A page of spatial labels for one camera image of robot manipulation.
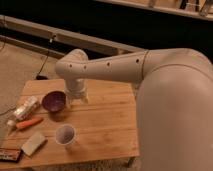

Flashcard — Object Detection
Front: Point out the dark chocolate bar wrapper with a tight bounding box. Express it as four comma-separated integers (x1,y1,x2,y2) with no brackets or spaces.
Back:
0,148,22,163

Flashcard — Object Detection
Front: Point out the beige sponge block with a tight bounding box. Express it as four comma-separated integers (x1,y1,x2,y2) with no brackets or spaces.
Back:
21,132,46,156

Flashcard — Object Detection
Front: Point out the black cable on floor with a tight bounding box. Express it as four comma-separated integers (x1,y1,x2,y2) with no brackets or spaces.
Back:
35,33,57,81

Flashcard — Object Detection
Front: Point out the white plastic bottle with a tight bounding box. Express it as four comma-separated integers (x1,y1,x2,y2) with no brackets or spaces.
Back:
6,96,40,128

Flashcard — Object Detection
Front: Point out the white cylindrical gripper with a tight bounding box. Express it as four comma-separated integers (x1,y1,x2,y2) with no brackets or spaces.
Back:
65,79,89,108

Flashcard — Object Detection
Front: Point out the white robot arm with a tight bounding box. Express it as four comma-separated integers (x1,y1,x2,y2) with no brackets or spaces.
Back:
55,48,213,171

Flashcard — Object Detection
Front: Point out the long metal rail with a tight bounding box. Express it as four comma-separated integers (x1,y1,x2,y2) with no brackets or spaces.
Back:
0,15,142,56

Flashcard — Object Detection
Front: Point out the wooden table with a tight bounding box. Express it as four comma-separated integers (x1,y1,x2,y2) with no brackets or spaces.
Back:
0,80,138,170

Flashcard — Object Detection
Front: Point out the orange carrot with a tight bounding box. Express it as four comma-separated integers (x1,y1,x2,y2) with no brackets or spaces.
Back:
16,117,43,130

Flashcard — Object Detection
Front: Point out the purple ceramic bowl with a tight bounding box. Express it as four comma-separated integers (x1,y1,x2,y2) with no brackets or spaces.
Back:
42,91,66,113

